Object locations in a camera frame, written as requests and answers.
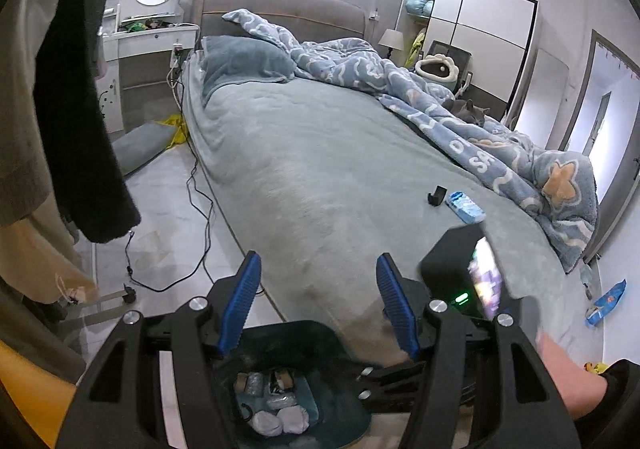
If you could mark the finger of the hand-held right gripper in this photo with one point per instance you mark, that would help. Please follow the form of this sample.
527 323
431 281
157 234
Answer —
390 386

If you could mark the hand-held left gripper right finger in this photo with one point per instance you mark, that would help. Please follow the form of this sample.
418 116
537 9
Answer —
397 309

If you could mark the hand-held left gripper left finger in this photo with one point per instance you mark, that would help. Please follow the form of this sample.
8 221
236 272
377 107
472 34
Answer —
240 299

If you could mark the dark teal trash bin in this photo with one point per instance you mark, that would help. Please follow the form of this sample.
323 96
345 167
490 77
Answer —
330 344

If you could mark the clear plastic wrapper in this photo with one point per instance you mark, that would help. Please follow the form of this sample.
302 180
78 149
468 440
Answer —
279 401
254 385

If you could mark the person's right forearm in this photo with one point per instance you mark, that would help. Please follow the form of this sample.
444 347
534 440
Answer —
570 379

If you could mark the blue tissue packet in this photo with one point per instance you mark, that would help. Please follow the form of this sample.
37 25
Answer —
465 206

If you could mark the white tissue wad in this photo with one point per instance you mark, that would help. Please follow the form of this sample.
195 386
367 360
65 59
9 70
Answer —
265 424

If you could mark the clothes rack base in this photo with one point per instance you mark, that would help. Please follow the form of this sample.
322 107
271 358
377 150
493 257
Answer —
107 299

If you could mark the bed with grey headboard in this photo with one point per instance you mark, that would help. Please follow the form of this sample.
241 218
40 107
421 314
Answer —
310 169

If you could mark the grey cat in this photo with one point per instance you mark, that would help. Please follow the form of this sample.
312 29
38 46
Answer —
467 111

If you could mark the blue snack packet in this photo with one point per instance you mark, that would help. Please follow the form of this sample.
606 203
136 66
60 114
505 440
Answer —
607 304

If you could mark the blue printed blanket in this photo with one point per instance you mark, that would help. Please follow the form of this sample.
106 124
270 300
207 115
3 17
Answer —
425 99

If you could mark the small yellow floor item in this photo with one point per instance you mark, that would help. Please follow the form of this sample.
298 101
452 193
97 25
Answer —
596 368

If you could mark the yellow plastic bag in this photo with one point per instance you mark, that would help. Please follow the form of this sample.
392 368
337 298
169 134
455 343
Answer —
175 134

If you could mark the grey floor cushion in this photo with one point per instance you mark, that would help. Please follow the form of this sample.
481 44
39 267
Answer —
140 149

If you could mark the white panel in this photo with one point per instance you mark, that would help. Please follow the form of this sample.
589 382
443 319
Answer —
545 99

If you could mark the white flower-shaped cat bed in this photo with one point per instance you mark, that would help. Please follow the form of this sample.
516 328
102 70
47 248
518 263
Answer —
435 74

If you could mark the black chair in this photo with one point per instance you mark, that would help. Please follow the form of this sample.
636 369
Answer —
462 56

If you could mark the door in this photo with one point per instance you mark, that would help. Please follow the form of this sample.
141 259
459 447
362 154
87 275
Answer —
612 119

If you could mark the yellow cloth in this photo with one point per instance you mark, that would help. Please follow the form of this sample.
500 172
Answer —
35 389

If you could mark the yellow-green cloth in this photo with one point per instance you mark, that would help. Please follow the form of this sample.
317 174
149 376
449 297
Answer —
415 46

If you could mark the black hanging garment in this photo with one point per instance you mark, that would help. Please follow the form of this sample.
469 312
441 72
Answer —
80 129

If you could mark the bedside lamp with shade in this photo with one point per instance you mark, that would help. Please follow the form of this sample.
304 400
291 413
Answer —
391 39

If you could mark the blue pillow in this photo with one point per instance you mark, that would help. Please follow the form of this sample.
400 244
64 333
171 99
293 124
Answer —
240 61

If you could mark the white wardrobe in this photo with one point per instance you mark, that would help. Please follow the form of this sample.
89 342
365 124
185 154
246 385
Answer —
490 29

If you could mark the light blue plush toy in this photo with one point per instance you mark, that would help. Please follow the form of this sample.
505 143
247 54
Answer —
419 7

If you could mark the white vanity desk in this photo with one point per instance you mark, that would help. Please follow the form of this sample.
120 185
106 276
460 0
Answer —
150 41

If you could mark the beige hanging sweater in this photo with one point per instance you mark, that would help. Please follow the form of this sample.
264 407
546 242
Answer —
20 129

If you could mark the grey knit hanging garment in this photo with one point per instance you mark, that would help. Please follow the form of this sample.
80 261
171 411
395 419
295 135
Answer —
97 19

